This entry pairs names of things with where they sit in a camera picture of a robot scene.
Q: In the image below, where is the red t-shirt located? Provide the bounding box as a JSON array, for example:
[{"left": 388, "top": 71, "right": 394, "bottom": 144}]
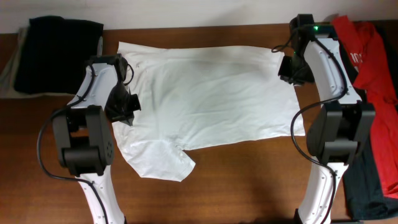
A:
[{"left": 331, "top": 16, "right": 397, "bottom": 198}]

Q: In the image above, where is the dark grey garment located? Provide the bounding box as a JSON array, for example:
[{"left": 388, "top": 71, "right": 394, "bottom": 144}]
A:
[{"left": 338, "top": 40, "right": 398, "bottom": 221}]

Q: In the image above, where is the white t-shirt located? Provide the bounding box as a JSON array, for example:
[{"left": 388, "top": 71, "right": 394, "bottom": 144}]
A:
[{"left": 113, "top": 42, "right": 305, "bottom": 182}]

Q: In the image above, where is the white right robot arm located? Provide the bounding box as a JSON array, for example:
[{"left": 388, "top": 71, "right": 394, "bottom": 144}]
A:
[{"left": 272, "top": 14, "right": 376, "bottom": 224}]

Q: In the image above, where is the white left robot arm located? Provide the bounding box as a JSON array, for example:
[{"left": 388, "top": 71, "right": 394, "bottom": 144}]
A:
[{"left": 51, "top": 54, "right": 141, "bottom": 224}]

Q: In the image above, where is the folded black garment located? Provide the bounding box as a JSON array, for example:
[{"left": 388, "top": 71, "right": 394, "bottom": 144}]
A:
[{"left": 14, "top": 16, "right": 104, "bottom": 95}]

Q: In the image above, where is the beige folded garment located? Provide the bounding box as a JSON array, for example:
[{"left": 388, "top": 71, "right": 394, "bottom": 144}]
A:
[{"left": 1, "top": 27, "right": 72, "bottom": 99}]

